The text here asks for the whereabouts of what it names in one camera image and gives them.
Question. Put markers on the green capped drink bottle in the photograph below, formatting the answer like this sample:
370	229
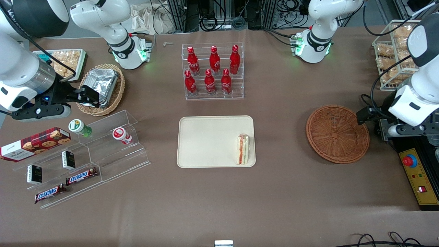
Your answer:
77	126

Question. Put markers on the snickers chocolate bar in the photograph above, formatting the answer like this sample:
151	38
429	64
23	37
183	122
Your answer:
49	193
80	176

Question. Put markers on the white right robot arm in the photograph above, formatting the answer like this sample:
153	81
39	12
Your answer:
17	68

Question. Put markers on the clear bag of snacks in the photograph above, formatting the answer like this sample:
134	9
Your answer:
65	61

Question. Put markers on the clear acrylic bottle rack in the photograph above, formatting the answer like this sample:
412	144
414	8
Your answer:
218	97

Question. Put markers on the brown wicker basket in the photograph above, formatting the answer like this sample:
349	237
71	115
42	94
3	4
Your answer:
336	137

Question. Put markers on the clear plastic container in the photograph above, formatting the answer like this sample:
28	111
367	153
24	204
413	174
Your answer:
432	140

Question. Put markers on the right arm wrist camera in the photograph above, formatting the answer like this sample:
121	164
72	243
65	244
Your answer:
41	113

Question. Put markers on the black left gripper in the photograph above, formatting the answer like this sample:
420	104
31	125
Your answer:
383	112

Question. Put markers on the clear acrylic stepped shelf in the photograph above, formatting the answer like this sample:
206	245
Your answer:
116	161

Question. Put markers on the red capped drink bottle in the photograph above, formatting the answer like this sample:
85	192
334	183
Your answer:
120	133

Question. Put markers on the triangle sandwich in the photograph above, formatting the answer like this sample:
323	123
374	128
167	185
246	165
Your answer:
241	149

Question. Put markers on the aluminium foil container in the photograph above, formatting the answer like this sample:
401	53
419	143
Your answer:
103	80

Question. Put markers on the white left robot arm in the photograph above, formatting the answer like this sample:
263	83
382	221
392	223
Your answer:
422	99

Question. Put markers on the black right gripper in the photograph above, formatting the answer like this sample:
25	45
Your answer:
61	93

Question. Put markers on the red emergency stop button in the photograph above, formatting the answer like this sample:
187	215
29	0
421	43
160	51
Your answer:
410	161

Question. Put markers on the yellow black control box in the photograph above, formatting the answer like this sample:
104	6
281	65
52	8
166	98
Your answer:
420	178

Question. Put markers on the aluminium extrusion post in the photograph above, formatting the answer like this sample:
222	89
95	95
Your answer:
175	17
271	13

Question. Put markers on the light wicker basket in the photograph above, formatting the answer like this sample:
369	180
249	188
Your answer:
116	96

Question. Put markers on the beige plastic tray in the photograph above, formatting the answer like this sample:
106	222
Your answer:
212	142

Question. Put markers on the red cola bottle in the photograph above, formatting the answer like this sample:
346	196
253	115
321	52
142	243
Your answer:
234	61
210	84
226	82
193	63
214	61
190	84

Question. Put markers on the flat snack tray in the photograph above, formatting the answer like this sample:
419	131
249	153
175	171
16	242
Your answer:
39	54

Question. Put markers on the red tartan cookie box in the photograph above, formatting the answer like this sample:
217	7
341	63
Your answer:
34	144

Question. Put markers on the small black white box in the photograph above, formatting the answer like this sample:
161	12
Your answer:
68	160
34	175

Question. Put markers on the packed fried snack bag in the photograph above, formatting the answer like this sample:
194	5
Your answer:
402	31
384	50
403	44
384	62
406	57
391	74

